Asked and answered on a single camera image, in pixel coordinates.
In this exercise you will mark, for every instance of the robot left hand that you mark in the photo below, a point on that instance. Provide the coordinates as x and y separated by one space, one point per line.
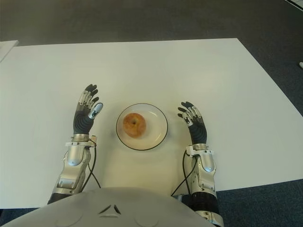
81 123

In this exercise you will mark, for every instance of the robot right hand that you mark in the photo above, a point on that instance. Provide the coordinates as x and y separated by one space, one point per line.
197 132

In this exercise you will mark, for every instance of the red yellow apple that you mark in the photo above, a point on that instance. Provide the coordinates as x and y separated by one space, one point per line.
134 125

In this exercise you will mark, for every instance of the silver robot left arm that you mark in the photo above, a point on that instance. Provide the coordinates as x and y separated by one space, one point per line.
73 163

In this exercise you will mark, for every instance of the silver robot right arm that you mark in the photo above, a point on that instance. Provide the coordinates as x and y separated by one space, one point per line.
206 177

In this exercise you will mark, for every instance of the white plate with black rim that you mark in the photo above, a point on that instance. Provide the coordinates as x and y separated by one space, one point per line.
156 132

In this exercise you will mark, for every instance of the grey robot torso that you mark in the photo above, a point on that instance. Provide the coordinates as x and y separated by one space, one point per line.
106 210

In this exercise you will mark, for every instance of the small white object on floor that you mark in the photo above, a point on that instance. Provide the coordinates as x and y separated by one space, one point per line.
301 64

